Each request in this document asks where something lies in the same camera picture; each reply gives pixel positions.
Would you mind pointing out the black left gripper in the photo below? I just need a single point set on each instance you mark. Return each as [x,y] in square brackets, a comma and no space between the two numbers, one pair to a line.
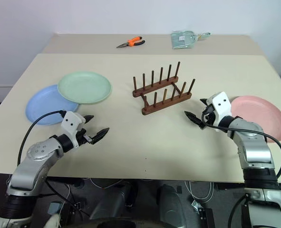
[83,139]

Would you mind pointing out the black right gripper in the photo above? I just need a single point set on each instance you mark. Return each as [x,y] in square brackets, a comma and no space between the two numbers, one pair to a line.
[209,115]

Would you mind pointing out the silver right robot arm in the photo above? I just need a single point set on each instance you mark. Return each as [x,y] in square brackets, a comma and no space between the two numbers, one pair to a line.
[254,147]

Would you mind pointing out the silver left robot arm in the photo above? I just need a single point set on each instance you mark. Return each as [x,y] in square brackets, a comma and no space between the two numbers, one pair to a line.
[35,152]

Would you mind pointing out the wooden dish rack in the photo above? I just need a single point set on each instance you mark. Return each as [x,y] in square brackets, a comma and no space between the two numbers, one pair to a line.
[162,95]

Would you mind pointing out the green plate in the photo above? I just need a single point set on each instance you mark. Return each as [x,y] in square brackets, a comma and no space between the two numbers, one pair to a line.
[84,86]

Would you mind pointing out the blue plate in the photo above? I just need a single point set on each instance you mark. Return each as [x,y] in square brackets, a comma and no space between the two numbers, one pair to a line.
[44,107]

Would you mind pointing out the pink plate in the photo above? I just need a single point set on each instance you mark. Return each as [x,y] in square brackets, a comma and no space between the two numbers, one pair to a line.
[256,114]

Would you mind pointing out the teal dustpan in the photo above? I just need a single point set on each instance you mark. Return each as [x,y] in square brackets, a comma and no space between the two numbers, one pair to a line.
[181,40]

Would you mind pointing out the grey-blue small box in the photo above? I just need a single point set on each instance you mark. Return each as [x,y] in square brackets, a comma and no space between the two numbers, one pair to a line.
[54,207]

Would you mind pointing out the dark rounded grey shape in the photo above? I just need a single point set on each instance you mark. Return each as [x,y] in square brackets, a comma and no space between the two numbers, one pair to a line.
[172,204]

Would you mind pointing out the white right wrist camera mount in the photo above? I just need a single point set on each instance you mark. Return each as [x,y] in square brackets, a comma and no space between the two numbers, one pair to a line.
[221,104]

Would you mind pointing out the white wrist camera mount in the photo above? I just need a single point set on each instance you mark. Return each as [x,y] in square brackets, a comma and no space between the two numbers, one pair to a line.
[221,104]
[71,121]

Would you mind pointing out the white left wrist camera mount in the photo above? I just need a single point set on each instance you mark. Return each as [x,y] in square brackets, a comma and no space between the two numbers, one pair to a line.
[71,121]

